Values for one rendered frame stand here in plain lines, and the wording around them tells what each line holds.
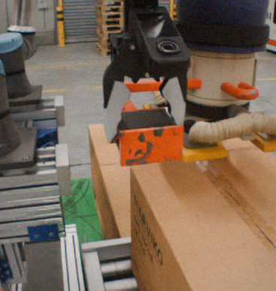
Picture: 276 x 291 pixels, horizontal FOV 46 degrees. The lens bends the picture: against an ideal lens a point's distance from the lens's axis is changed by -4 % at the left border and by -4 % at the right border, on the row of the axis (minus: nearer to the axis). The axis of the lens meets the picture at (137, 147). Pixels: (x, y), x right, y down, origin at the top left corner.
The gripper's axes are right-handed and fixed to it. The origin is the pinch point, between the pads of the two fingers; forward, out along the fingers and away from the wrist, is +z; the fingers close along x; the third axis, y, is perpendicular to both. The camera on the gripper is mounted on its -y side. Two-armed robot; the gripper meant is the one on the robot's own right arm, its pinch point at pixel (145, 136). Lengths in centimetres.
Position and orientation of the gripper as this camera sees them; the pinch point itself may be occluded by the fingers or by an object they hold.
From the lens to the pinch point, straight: 47.8
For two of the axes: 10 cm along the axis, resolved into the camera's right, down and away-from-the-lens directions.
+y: -2.3, -4.2, 8.8
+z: 0.1, 9.0, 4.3
